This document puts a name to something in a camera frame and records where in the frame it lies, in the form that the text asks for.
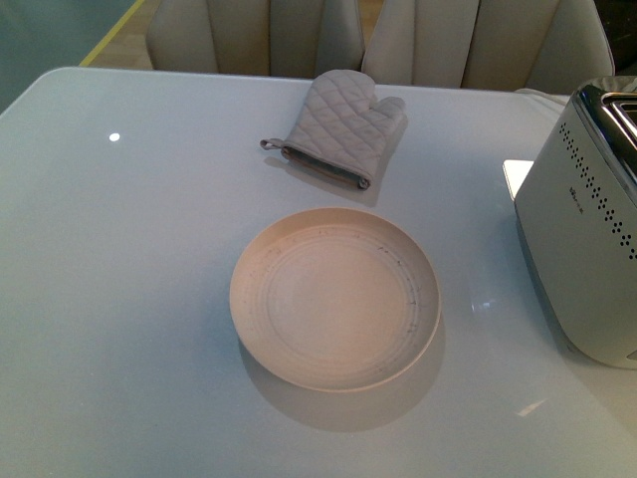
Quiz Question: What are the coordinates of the left beige upholstered chair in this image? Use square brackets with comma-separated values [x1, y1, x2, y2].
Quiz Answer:
[145, 0, 364, 79]

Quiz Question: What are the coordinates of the beige round plate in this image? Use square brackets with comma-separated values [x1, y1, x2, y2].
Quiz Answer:
[229, 207, 441, 392]

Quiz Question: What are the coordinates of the right beige upholstered chair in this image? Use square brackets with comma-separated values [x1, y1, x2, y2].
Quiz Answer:
[362, 0, 615, 95]

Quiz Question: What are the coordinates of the beige upholstered chair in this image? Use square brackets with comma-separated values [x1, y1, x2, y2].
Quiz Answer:
[145, 0, 364, 79]
[362, 0, 615, 95]

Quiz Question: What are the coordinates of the beige quilted oven mitt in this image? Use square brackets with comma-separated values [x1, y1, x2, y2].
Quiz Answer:
[260, 70, 406, 190]

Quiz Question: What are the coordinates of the chrome and white toaster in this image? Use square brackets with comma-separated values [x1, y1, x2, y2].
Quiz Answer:
[515, 76, 636, 369]

